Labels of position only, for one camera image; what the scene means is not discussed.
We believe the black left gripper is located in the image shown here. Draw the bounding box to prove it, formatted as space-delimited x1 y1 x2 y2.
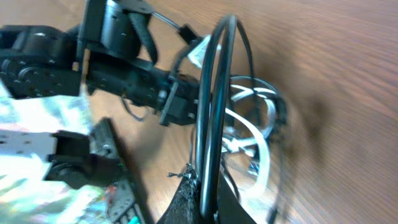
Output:
86 59 200 126

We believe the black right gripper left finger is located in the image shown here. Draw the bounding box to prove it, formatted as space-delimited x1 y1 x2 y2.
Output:
157 170 201 224

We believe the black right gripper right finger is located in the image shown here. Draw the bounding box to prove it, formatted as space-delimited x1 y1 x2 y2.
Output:
217 175 256 224

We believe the white USB cable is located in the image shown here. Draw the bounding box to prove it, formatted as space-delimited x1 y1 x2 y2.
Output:
219 83 279 200

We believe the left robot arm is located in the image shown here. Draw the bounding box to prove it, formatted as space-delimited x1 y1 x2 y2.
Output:
1 0 201 126

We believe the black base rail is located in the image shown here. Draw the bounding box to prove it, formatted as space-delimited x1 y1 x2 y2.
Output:
46 118 150 224

